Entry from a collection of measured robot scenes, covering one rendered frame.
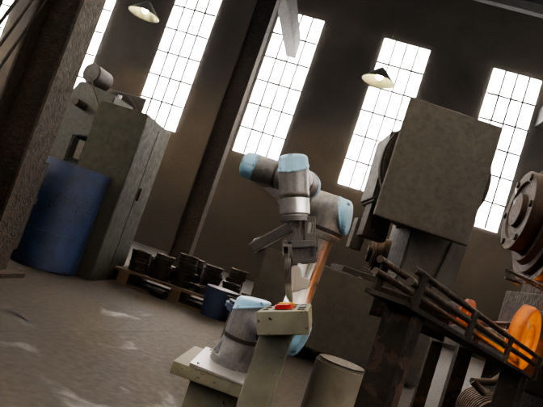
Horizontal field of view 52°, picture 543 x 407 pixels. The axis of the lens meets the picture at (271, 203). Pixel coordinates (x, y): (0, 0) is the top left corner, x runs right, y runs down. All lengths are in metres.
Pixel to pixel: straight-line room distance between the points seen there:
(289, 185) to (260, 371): 0.44
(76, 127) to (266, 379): 8.36
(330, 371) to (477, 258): 11.15
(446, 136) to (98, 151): 2.93
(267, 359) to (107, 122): 3.99
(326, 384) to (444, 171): 3.60
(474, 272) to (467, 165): 7.67
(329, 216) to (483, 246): 10.70
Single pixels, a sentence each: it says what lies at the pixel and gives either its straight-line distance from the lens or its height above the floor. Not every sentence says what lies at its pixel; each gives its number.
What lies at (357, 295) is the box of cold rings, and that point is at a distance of 4.34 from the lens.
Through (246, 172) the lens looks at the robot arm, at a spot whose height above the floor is 0.89.
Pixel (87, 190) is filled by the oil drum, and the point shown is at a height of 0.71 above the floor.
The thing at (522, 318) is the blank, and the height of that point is 0.75.
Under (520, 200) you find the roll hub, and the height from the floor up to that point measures 1.14.
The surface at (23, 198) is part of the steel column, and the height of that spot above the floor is 0.53.
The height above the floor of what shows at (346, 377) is 0.50.
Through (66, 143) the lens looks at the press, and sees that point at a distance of 9.44.
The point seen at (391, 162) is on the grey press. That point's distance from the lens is 4.63.
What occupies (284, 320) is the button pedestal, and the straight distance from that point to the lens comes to 1.18.
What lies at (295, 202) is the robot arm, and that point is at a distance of 1.34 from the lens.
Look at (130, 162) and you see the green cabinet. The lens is 4.90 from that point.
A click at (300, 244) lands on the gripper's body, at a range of 1.33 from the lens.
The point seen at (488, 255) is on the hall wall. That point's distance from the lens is 12.44.
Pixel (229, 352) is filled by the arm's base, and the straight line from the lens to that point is 1.85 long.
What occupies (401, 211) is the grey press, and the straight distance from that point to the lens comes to 4.60.
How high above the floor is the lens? 0.71
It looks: 5 degrees up
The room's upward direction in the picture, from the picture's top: 19 degrees clockwise
